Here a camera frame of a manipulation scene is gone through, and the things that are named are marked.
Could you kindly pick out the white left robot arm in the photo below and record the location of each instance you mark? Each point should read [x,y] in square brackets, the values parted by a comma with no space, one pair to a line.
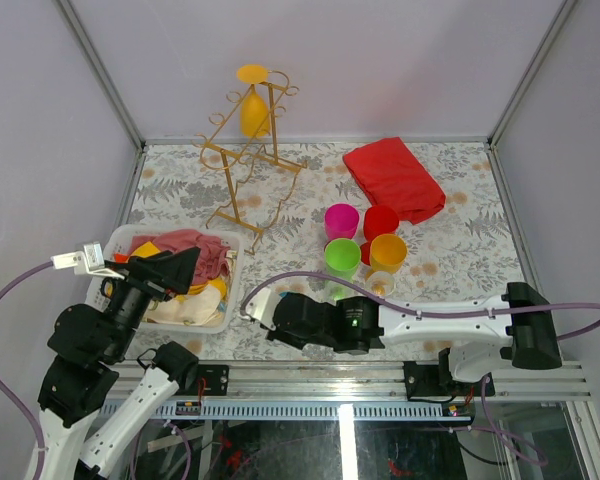
[87,343]

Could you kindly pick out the grey cable duct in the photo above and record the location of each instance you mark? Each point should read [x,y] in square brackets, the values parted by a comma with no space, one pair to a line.
[310,410]

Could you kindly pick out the magenta plastic wine glass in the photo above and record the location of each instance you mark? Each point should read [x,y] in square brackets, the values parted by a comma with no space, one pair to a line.
[341,221]

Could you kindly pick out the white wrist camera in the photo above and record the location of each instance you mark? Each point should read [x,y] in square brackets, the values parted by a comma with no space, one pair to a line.
[261,308]
[88,260]

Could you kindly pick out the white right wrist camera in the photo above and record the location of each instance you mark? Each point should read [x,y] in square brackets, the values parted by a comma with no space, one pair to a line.
[261,308]

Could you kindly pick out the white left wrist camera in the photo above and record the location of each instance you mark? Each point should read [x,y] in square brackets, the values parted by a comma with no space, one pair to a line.
[88,260]

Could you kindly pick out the red folded cloth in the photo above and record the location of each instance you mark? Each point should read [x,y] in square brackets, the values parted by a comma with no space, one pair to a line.
[389,174]

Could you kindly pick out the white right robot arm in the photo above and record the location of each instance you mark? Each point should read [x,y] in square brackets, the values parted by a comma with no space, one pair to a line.
[514,329]

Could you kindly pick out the cream cloth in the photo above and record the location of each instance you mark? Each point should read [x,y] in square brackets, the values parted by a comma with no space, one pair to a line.
[200,310]

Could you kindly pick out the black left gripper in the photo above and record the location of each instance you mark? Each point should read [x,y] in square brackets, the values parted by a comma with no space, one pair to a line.
[173,270]

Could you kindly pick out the pink crumpled cloth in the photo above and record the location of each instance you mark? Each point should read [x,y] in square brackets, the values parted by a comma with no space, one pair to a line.
[212,261]

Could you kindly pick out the green plastic wine glass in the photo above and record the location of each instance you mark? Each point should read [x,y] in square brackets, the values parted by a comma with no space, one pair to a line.
[342,257]

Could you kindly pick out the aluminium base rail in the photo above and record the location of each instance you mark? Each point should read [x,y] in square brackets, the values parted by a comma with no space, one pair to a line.
[385,380]

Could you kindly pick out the yellow cloth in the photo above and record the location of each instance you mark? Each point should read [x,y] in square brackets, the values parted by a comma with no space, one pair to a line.
[149,249]

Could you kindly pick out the orange plastic wine glass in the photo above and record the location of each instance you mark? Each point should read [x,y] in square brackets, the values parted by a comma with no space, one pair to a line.
[254,113]
[385,253]

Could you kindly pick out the red plastic wine glass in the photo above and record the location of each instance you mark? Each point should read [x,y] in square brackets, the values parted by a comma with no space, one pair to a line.
[378,220]

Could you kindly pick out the white plastic basket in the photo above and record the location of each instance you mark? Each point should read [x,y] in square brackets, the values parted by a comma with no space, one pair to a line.
[120,241]

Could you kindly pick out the gold wire wine glass rack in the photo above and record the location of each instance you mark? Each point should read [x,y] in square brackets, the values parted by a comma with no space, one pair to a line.
[259,179]

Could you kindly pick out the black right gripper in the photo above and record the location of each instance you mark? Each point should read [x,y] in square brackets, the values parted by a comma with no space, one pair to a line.
[279,334]

